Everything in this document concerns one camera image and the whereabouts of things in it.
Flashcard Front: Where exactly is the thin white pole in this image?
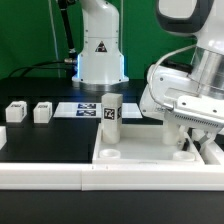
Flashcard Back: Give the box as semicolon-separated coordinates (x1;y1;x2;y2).
48;0;61;78

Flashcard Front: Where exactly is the white sheet with tags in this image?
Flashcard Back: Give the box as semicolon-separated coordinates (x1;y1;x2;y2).
54;102;142;118

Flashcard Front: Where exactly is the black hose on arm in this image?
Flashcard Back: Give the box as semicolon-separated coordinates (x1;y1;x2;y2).
55;0;78;59

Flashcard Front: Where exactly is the black cable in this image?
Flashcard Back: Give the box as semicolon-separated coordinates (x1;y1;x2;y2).
7;58;78;79

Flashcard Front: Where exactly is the white cable on gripper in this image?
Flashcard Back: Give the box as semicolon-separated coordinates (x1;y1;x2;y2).
148;44;198;113

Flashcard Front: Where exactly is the white square tabletop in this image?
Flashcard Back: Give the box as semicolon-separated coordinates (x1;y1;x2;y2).
92;124;204;165

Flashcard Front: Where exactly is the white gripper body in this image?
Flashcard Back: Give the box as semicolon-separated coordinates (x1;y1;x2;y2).
140;66;224;134

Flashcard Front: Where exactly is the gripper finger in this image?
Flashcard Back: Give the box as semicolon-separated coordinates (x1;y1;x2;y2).
199;132;216;150
179;126;189;150

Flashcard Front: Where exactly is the white U-shaped fence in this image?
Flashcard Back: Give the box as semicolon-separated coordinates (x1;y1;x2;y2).
0;125;224;192

